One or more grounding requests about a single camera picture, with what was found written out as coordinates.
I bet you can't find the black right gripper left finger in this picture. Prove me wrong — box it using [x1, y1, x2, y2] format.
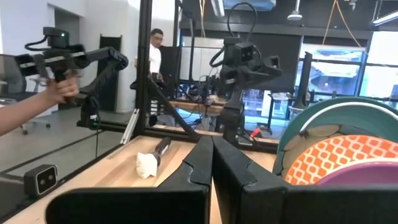
[45, 134, 215, 224]

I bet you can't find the purple plate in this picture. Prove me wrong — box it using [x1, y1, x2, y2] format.
[315, 157, 398, 187]

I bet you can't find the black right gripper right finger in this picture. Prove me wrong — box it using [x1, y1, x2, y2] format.
[211, 136, 398, 224]

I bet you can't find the black left wrist camera cable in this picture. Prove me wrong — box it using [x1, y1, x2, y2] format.
[208, 2, 259, 68]

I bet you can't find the hanging ceiling lamp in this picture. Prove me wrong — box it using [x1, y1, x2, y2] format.
[286, 0, 305, 22]

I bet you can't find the orange lattice patterned plate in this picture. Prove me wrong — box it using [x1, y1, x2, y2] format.
[280, 123, 398, 187]

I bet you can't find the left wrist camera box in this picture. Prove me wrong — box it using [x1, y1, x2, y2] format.
[223, 37, 259, 65]

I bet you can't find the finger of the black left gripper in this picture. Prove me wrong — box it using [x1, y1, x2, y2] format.
[242, 78, 269, 92]
[257, 67, 284, 83]

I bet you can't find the silver aluminium bar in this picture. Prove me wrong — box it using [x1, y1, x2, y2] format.
[120, 108, 141, 145]

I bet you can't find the large green plate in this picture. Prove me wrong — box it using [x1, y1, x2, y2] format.
[272, 96, 398, 175]

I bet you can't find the black table-level camera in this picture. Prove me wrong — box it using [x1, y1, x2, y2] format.
[23, 164, 59, 198]

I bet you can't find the white bristle dish brush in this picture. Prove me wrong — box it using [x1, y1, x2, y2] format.
[135, 136, 173, 180]

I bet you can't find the person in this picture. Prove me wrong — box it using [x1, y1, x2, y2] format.
[134, 27, 165, 82]

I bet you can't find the person's forearm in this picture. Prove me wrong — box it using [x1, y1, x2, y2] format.
[0, 90, 54, 137]

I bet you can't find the person's hand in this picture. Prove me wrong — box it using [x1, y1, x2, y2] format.
[45, 75, 80, 105]

